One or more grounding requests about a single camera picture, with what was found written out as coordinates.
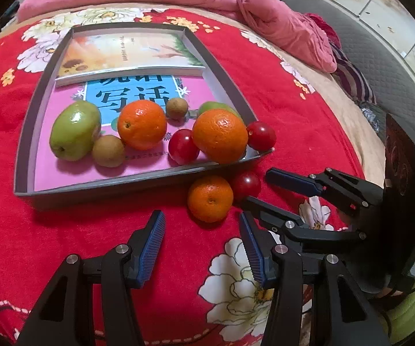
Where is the grey cardboard box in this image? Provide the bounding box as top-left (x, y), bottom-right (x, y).
top-left (14, 22), bottom-right (275, 199)

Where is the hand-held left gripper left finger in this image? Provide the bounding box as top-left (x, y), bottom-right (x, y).
top-left (14, 210), bottom-right (166, 346)

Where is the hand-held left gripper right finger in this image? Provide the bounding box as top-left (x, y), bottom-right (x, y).
top-left (239, 211), bottom-right (392, 346)

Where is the red cherry tomato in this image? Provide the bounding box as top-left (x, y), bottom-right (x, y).
top-left (246, 121), bottom-right (277, 152)
top-left (168, 129), bottom-right (201, 166)
top-left (231, 171), bottom-right (262, 200)

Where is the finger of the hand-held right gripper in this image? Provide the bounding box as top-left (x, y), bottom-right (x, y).
top-left (265, 168), bottom-right (384, 220)
top-left (241, 196), bottom-right (368, 253)

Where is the silver foil bag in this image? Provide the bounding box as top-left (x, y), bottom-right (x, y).
top-left (359, 101), bottom-right (382, 130)

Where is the brown kiwi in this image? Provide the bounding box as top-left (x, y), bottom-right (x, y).
top-left (92, 134), bottom-right (126, 168)
top-left (166, 97), bottom-right (189, 120)

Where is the floral wall painting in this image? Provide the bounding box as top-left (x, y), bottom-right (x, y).
top-left (319, 0), bottom-right (415, 91)

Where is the green apple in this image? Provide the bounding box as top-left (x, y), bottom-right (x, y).
top-left (197, 101), bottom-right (244, 123)
top-left (49, 101), bottom-right (102, 161)

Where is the sunflower cover book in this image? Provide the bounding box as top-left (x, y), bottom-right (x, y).
top-left (55, 31), bottom-right (205, 87)

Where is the orange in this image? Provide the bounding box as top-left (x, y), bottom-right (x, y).
top-left (117, 100), bottom-right (168, 151)
top-left (187, 175), bottom-right (234, 223)
top-left (192, 108), bottom-right (249, 164)

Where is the striped pillow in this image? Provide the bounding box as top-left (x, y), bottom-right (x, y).
top-left (332, 41), bottom-right (377, 105)

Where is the pink book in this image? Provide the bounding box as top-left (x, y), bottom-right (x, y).
top-left (34, 74), bottom-right (255, 191)

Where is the grey quilted headboard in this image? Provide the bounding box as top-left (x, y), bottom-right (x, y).
top-left (279, 0), bottom-right (415, 145)

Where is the red cloth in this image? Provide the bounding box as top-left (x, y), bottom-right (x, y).
top-left (305, 12), bottom-right (341, 49)

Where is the red floral blanket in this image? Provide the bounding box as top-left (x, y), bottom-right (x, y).
top-left (0, 7), bottom-right (367, 346)

